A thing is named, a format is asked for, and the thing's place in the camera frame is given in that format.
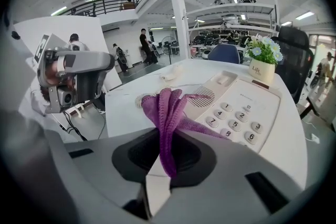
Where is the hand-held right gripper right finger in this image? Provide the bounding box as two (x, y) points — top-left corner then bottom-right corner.
(151, 130), (307, 224)

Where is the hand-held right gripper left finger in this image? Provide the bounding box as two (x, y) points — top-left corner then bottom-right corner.
(65, 128), (160, 208)

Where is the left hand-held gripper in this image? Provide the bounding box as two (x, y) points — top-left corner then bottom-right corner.
(34, 33), (116, 115)

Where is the white desk telephone base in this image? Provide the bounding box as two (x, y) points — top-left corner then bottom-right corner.
(183, 70), (283, 154)

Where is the purple cloth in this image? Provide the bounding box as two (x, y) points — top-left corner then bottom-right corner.
(140, 88), (232, 179)

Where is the person's left forearm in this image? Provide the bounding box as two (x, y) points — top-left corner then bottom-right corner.
(26, 78), (53, 118)

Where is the white telephone handset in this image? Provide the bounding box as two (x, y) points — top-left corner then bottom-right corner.
(159, 64), (183, 81)

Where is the person's left hand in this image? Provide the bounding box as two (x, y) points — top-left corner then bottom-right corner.
(45, 60), (77, 87)

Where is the black standing floor fan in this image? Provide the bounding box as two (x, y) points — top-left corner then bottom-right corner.
(160, 36), (179, 65)

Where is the white pot with artificial flowers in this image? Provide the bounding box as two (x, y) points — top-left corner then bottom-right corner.
(245, 33), (284, 84)

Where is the blue chair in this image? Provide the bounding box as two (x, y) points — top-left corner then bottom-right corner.
(207, 44), (241, 65)

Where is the black mesh office chair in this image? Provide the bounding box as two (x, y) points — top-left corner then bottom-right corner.
(270, 26), (320, 116)

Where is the white metal shelf rack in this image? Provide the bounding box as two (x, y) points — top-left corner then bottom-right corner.
(183, 2), (279, 61)

